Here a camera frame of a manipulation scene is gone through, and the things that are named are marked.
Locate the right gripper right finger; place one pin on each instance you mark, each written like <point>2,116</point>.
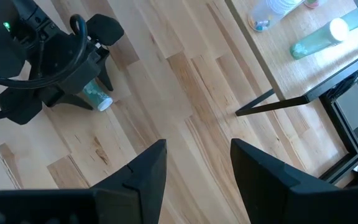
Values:
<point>272,193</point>

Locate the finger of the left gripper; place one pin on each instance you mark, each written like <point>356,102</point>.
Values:
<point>70,100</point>
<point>105,76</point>

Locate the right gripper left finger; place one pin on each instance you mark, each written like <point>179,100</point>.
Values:
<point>135,199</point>

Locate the clear medicine bottle white cap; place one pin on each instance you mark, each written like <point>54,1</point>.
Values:
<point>266,17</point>
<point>312,3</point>

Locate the wooden shelf black metal legs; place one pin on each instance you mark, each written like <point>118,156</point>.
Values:
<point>291,77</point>

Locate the black aluminium table frame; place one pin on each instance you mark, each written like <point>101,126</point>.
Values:
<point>346,130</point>

